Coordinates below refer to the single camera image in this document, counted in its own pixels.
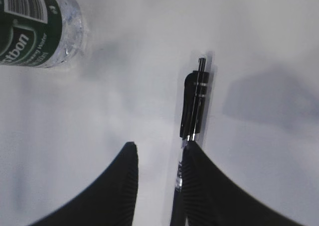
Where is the clear water bottle green label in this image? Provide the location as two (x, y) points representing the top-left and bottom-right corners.
(0, 0), (84, 68)

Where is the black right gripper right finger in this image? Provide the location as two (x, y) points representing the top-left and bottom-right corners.
(182, 141), (300, 226)

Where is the black pen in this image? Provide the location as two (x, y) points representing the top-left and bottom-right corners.
(170, 57), (210, 226)

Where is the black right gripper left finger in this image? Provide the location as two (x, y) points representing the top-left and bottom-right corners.
(33, 142), (139, 226)

